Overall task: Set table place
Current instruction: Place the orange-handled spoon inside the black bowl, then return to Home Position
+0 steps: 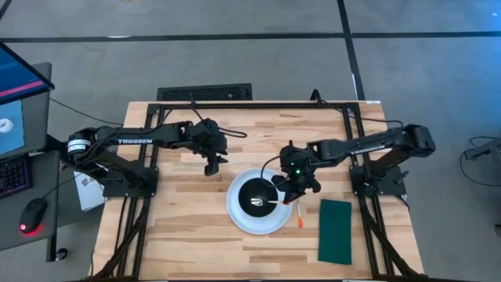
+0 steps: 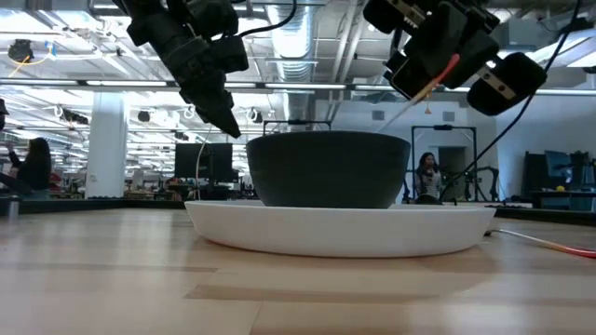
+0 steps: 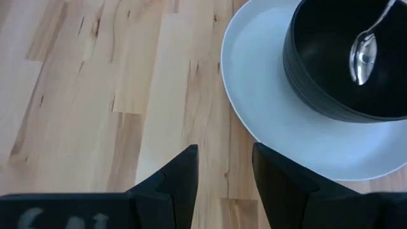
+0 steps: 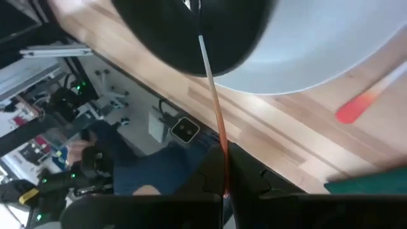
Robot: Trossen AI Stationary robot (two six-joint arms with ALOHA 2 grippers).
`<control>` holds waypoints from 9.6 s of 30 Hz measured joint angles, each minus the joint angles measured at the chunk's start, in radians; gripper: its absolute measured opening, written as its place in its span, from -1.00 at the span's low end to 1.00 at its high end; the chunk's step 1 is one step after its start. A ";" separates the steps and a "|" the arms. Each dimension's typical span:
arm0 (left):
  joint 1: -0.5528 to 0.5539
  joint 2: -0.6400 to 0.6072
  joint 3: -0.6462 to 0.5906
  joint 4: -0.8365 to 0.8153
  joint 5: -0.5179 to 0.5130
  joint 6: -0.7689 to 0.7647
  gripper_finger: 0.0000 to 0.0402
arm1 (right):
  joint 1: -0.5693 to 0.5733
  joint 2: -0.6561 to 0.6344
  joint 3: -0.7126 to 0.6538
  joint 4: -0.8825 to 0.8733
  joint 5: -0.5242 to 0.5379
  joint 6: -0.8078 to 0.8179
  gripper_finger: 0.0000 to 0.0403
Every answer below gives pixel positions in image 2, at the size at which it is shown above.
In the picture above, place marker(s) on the dark desk with monitors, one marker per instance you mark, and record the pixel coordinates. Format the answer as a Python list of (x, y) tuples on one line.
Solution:
[(563, 181)]

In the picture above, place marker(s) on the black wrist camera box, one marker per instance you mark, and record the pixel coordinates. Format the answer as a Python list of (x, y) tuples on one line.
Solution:
[(233, 53)]

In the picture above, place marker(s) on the silver ventilation duct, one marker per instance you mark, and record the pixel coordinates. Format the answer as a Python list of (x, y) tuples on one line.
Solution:
[(293, 46)]

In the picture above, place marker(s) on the long ceiling light strip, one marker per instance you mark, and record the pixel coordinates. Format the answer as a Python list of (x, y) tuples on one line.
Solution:
[(125, 84)]

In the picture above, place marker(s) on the white building column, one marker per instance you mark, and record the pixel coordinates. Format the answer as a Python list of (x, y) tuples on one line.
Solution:
[(107, 144)]

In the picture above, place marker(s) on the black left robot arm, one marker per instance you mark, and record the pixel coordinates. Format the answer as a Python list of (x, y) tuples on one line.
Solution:
[(158, 23)]

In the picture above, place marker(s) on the person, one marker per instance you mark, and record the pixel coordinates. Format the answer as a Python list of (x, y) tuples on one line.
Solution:
[(32, 170), (428, 179)]

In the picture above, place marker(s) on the black table edge frame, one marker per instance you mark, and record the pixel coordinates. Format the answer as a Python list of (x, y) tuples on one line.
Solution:
[(70, 205)]

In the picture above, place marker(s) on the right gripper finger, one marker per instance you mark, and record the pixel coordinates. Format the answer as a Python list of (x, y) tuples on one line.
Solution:
[(428, 51), (475, 58)]

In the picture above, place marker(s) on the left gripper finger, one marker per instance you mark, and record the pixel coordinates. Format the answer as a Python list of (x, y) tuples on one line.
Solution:
[(214, 114), (231, 111)]

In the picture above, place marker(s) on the dark grey bowl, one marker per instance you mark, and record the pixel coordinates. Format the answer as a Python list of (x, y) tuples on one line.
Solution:
[(326, 172)]

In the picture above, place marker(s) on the black monitor on stand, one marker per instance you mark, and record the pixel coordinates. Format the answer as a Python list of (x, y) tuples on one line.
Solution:
[(219, 160)]

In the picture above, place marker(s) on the white round plate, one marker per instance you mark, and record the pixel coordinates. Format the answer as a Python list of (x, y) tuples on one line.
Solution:
[(335, 232)]

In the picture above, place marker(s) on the black tubular frame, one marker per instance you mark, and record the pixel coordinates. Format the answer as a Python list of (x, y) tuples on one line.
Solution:
[(444, 128), (298, 123)]

